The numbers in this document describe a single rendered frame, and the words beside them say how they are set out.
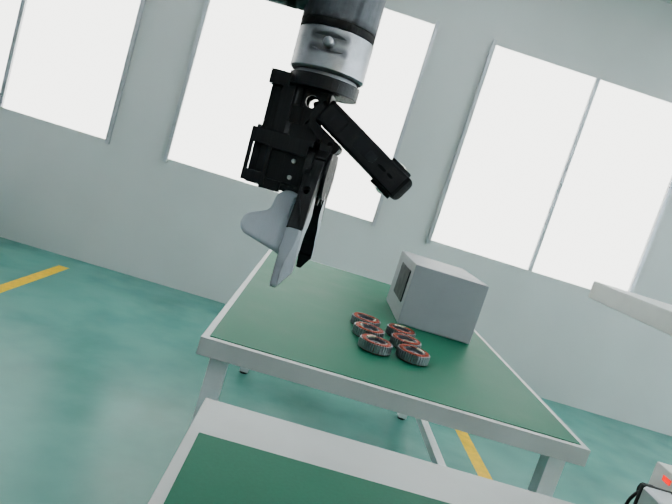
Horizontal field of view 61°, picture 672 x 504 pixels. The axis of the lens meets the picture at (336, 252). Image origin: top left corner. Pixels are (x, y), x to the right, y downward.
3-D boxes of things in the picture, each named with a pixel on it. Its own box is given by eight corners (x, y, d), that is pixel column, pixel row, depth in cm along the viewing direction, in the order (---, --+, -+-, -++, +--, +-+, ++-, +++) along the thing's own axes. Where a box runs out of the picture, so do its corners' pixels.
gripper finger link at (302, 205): (284, 242, 55) (310, 171, 59) (301, 247, 54) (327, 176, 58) (283, 216, 50) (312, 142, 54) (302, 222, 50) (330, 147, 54)
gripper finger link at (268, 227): (224, 272, 52) (258, 192, 57) (285, 290, 52) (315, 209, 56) (220, 257, 50) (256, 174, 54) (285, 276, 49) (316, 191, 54)
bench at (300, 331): (128, 586, 159) (200, 335, 150) (235, 366, 342) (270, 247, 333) (500, 685, 165) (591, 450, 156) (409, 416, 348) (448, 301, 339)
